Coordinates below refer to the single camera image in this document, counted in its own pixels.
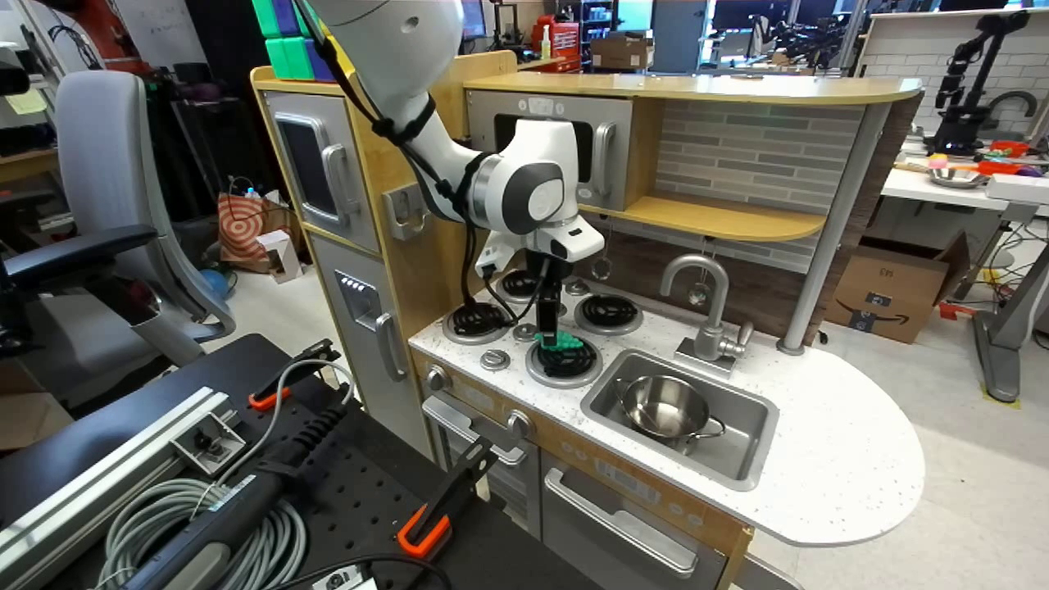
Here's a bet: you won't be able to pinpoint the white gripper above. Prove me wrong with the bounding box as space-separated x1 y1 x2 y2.
511 212 610 340

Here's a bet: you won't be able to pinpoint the green plastic grapes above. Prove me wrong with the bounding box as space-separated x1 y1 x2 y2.
532 330 594 380

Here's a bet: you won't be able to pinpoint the small steel pot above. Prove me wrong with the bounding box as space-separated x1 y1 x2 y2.
610 370 730 450

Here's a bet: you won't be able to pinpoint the grey toy sink basin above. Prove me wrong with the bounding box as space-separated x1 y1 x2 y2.
582 346 785 491

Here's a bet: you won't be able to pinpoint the black round toy burner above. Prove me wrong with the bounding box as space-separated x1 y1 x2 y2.
493 266 546 308
522 333 607 394
571 287 645 337
441 298 514 346

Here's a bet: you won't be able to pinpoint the silver toy microwave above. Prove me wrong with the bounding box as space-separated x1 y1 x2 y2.
465 87 635 212

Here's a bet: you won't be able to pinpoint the grey toy oven door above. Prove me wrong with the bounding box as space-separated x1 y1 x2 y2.
420 391 546 536

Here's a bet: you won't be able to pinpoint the silver toy faucet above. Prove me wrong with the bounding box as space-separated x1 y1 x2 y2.
656 251 758 378

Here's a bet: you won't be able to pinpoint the grey toy water dispenser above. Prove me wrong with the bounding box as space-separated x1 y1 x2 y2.
382 181 433 245

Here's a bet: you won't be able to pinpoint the grey toy fridge door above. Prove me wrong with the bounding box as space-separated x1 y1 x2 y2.
310 232 441 461

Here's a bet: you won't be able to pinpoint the grey toy cabinet door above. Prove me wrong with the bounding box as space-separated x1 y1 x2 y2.
539 461 730 590

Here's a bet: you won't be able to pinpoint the orange black bar clamp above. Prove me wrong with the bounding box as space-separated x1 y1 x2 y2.
393 439 502 563
245 337 345 417

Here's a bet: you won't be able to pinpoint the grey toy freezer door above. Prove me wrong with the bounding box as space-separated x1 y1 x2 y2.
264 87 382 259

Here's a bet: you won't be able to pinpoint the black perforated mounting table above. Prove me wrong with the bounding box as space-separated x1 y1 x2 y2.
0 330 601 590

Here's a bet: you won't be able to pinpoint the patterned orange bag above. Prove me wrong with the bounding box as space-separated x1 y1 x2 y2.
215 189 278 274

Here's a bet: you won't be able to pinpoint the brown cardboard box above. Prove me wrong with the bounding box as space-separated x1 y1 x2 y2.
821 232 972 346

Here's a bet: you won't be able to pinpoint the wooden toy kitchen unit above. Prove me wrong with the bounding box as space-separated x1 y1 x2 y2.
245 45 932 590

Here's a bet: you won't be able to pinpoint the coloured block storage cube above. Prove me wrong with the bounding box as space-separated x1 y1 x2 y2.
251 0 340 86

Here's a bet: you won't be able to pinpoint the metal bowl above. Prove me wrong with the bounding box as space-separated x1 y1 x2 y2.
928 156 987 193

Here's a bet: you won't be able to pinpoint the white work table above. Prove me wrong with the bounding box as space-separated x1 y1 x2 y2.
879 161 1049 406

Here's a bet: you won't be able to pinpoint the grey office chair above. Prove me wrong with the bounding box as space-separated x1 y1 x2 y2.
0 68 239 367

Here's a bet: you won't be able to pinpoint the grey coiled cable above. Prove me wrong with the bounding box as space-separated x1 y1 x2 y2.
91 476 313 590

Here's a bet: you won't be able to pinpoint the aluminium profile rail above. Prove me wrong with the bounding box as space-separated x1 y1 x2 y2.
0 384 233 582

